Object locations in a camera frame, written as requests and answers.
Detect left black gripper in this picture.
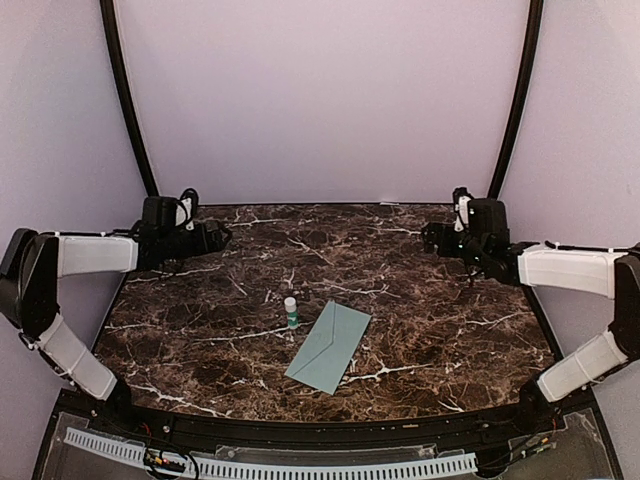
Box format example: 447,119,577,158
160,219,231,259

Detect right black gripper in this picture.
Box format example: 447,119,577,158
421,220,489,268

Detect small glue stick bottle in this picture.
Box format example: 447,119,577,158
284,297,299,330

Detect light blue envelope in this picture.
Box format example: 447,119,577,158
285,301,371,395

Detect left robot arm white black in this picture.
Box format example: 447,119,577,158
1,189,232,436

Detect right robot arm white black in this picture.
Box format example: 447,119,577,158
421,188,639,434

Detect black front table rail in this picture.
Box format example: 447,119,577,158
77,400,533,451

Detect white slotted cable duct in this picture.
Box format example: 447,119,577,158
64,427,478,480

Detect right black frame post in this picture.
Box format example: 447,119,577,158
487,0,544,199

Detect black frame post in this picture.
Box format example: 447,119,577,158
99,0,159,196
487,0,544,199

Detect left black frame post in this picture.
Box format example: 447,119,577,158
99,0,159,196

